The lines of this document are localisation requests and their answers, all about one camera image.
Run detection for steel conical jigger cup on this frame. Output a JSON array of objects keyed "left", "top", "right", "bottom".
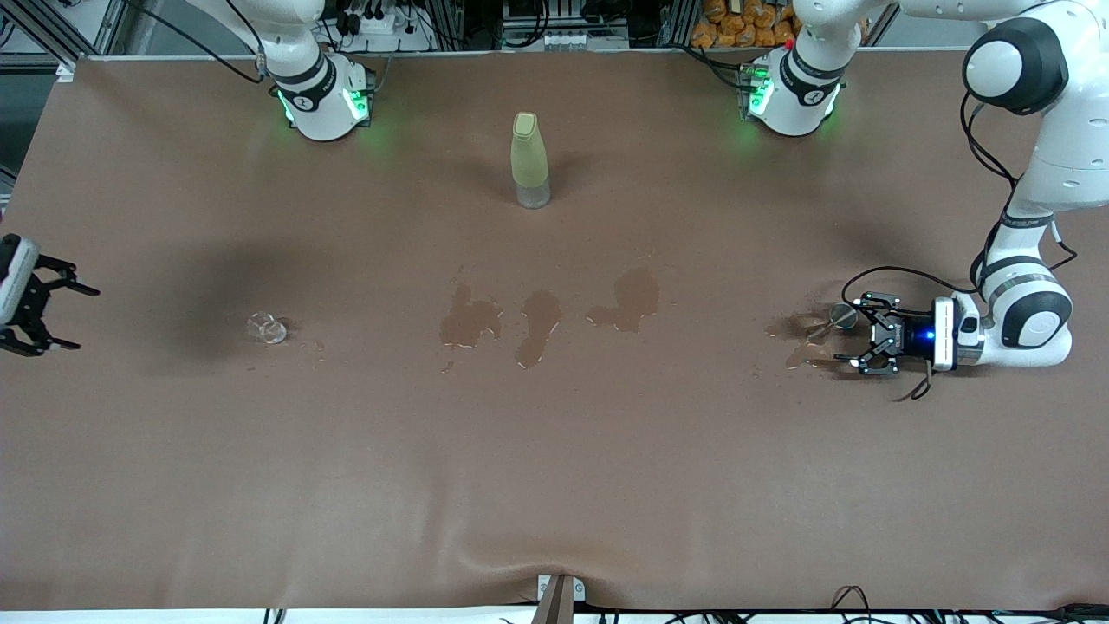
[{"left": 810, "top": 302, "right": 859, "bottom": 341}]

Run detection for metal table edge bracket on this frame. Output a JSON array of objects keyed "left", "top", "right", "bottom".
[{"left": 535, "top": 574, "right": 587, "bottom": 606}]

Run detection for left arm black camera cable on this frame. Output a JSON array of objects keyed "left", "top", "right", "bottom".
[{"left": 840, "top": 91, "right": 1080, "bottom": 402}]

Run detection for white socket strip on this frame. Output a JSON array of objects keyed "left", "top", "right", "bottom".
[{"left": 501, "top": 29, "right": 631, "bottom": 51}]

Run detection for brown strut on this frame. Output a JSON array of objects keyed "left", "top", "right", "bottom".
[{"left": 530, "top": 576, "right": 574, "bottom": 624}]

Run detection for aluminium cell frame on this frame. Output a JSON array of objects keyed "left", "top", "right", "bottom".
[{"left": 0, "top": 0, "right": 126, "bottom": 83}]

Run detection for white power strip with plugs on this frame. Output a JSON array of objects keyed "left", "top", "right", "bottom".
[{"left": 334, "top": 0, "right": 434, "bottom": 53}]

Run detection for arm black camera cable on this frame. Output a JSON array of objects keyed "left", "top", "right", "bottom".
[
  {"left": 840, "top": 91, "right": 1080, "bottom": 402},
  {"left": 117, "top": 0, "right": 269, "bottom": 85}
]

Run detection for clear glass beaker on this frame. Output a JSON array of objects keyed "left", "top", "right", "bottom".
[{"left": 247, "top": 312, "right": 289, "bottom": 345}]

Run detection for pile of orange buns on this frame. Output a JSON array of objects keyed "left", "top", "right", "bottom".
[{"left": 691, "top": 0, "right": 802, "bottom": 49}]

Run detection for spilled liquid puddle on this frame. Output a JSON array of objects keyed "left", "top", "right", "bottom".
[
  {"left": 439, "top": 284, "right": 503, "bottom": 350},
  {"left": 587, "top": 267, "right": 661, "bottom": 334},
  {"left": 767, "top": 308, "right": 837, "bottom": 369},
  {"left": 516, "top": 290, "right": 562, "bottom": 369}
]

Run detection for yellow-green plastic bottle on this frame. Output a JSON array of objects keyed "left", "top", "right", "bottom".
[{"left": 510, "top": 111, "right": 552, "bottom": 210}]

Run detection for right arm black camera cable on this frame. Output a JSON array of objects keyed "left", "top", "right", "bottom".
[{"left": 117, "top": 0, "right": 269, "bottom": 85}]

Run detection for brown table mat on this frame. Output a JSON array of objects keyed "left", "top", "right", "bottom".
[{"left": 0, "top": 50, "right": 1109, "bottom": 612}]

